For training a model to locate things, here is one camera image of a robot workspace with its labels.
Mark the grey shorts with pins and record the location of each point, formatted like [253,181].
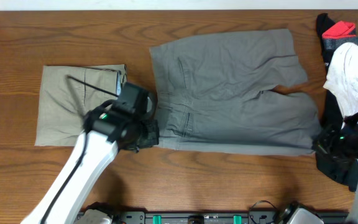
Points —
[216,93]

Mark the folded khaki shorts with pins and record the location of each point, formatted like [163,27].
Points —
[59,122]

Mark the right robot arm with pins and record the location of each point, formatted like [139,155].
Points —
[353,142]

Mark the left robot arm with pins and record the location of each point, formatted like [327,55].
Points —
[121,124]

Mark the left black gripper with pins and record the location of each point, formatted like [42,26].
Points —
[149,134]

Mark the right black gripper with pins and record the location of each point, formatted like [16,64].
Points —
[322,147]

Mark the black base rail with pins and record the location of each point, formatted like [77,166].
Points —
[261,212]

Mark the red and grey garment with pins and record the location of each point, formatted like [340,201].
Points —
[340,33]

